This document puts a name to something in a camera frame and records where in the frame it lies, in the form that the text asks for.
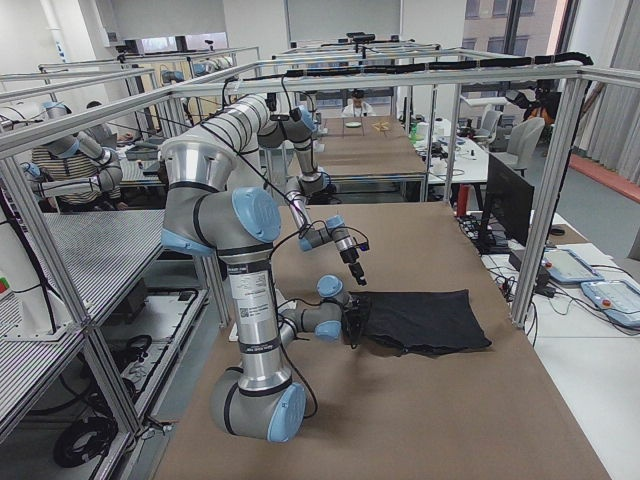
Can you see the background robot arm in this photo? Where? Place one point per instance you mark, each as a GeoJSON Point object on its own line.
{"type": "Point", "coordinates": [106, 159]}

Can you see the red cylindrical tube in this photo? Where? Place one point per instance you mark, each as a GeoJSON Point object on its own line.
{"type": "Point", "coordinates": [462, 200]}

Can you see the black printed t-shirt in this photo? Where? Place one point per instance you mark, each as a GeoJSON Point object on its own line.
{"type": "Point", "coordinates": [428, 323]}

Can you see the seated person in white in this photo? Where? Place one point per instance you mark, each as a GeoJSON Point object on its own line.
{"type": "Point", "coordinates": [358, 107]}

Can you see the grey office chair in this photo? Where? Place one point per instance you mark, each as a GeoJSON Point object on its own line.
{"type": "Point", "coordinates": [522, 143]}

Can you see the grey striped work table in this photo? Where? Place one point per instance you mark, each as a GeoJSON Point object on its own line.
{"type": "Point", "coordinates": [105, 253]}

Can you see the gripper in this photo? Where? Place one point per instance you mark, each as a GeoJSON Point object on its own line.
{"type": "Point", "coordinates": [353, 318]}
{"type": "Point", "coordinates": [350, 257]}

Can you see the person in striped shirt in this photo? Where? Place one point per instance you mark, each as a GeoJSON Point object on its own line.
{"type": "Point", "coordinates": [75, 167]}

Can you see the black monitor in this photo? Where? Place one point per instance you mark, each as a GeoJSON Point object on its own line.
{"type": "Point", "coordinates": [507, 209]}

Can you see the teach pendant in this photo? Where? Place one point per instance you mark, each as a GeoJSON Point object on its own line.
{"type": "Point", "coordinates": [617, 299]}
{"type": "Point", "coordinates": [566, 267]}

